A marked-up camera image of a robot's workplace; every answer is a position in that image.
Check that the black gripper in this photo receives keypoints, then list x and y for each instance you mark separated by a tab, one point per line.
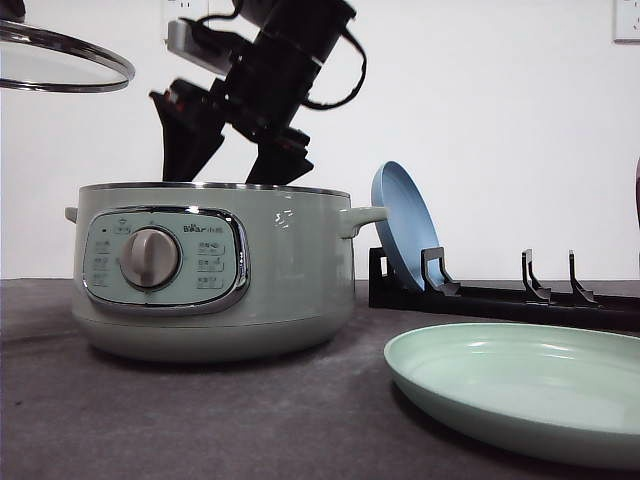
260	96

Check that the glass pot lid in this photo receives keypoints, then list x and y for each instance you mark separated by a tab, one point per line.
36	58

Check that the green plate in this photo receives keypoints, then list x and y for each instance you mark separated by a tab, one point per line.
569	389

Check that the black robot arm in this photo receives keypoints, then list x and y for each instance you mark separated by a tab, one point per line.
314	27

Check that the green electric steamer pot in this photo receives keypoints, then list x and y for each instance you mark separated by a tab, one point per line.
213	272

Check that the blue plate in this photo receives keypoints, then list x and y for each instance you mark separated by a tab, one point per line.
409	226

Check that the pink plate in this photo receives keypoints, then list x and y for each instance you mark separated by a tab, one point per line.
637	191

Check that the black dish rack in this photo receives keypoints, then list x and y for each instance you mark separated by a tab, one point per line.
440	292

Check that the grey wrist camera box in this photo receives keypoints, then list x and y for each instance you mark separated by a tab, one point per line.
210	50

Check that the white wall socket left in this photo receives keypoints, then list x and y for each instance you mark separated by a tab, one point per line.
188	9

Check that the white wall socket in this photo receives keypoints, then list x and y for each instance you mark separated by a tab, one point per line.
188	9
624	23

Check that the white wall socket right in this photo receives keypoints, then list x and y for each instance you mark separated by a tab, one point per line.
624	23

